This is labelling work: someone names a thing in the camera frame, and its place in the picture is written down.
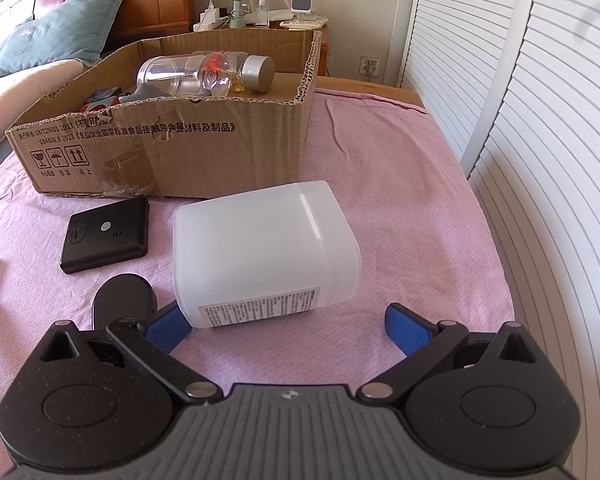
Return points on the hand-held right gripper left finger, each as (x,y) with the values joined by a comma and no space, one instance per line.
(167,327)

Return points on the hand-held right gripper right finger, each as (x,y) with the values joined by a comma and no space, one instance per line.
(405,330)

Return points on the translucent white plastic bottle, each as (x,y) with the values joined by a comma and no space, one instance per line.
(260,245)

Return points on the brown cardboard box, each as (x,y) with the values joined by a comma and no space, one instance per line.
(205,150)

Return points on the red toy train engine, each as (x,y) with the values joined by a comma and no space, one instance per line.
(100,99)

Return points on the yellow bead bottle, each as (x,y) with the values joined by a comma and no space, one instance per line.
(237,85)

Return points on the clear plastic jar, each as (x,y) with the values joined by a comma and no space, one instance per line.
(180,75)

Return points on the black oval case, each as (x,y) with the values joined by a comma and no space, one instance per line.
(125,295)

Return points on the black rectangular device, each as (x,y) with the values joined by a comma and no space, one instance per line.
(105,235)

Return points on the pink cloth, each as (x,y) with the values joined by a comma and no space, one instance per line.
(405,200)

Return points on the white louvered closet door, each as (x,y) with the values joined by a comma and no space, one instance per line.
(455,25)
(565,160)

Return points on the wooden nightstand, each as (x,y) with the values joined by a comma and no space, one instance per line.
(325,50)

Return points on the white power strip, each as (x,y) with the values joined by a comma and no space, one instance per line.
(211,24)

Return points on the blue pillow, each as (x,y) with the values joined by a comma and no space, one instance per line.
(55,30)

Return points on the white charger plug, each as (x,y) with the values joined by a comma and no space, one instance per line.
(214,12)

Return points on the white remote control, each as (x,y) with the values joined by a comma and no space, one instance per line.
(305,22)

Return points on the clear spray bottle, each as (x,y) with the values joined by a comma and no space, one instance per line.
(261,12)

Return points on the white router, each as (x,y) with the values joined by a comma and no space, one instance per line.
(282,10)

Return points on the white screen device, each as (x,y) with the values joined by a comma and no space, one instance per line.
(301,2)

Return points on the white wall socket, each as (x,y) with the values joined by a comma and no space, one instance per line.
(371,66)

